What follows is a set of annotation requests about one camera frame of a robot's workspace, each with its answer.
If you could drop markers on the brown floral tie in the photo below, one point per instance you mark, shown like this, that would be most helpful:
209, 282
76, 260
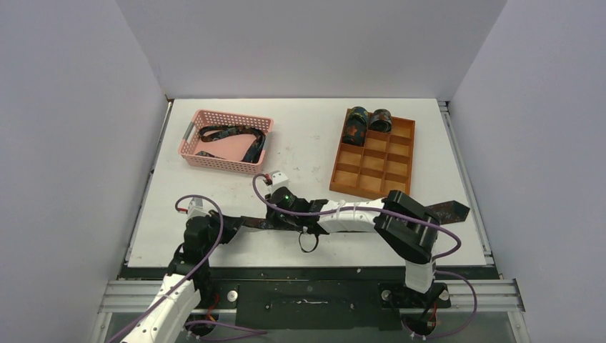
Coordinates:
447, 212

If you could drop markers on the dark patterned tie in basket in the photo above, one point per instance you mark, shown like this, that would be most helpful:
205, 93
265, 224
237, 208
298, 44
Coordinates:
234, 134

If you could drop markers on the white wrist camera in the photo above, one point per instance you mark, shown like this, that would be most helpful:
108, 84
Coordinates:
276, 180
196, 208

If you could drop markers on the pink perforated plastic basket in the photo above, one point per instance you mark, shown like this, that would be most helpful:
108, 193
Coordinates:
214, 155

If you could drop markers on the wooden compartment tray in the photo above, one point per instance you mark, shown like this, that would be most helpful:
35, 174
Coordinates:
382, 165

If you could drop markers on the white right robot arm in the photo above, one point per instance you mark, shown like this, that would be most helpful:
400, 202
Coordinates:
396, 218

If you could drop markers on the rolled dark grey tie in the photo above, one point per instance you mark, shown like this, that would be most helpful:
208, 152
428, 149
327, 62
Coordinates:
380, 120

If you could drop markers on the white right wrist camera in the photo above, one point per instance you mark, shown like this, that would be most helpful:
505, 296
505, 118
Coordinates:
276, 180

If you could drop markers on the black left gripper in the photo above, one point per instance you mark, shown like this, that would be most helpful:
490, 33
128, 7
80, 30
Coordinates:
231, 226

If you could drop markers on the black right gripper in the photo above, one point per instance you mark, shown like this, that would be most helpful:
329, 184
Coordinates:
273, 216

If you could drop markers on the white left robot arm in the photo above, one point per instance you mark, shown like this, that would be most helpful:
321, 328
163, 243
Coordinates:
187, 282

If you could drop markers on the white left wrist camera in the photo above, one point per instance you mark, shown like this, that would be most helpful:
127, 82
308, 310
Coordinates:
196, 208

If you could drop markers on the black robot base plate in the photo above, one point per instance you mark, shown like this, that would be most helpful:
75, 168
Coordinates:
329, 298

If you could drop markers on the rolled dark floral tie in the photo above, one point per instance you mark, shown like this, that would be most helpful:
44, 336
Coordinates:
355, 126

